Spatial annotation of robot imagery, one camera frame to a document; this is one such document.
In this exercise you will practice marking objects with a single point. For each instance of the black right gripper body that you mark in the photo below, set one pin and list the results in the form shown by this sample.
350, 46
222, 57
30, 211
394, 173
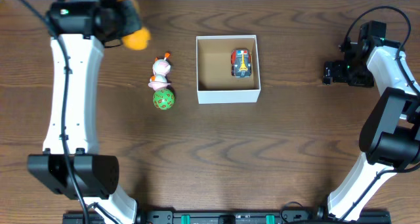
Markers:
354, 73

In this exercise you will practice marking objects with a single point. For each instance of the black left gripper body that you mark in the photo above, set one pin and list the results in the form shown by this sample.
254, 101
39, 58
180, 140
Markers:
132, 17

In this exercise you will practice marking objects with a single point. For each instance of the orange rubber giraffe toy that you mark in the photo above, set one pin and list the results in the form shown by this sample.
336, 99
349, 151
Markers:
137, 41

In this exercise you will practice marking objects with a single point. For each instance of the white pink rubber chicken toy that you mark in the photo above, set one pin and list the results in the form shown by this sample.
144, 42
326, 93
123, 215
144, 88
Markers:
160, 68

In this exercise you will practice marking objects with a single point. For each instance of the green spotted ball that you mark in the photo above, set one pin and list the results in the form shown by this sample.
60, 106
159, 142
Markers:
163, 99

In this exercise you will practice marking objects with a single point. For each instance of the red grey toy truck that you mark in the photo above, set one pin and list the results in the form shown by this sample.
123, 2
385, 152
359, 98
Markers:
241, 64

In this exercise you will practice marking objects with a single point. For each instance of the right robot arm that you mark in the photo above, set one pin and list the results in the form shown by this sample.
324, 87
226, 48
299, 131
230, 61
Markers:
389, 139

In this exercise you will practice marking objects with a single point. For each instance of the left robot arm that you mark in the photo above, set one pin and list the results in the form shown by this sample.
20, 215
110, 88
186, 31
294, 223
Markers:
70, 163

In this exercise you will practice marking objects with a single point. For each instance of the white cardboard box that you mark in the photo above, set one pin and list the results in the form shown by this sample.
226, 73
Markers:
214, 79

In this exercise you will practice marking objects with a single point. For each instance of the black mounting rail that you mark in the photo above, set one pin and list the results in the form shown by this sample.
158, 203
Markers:
287, 216

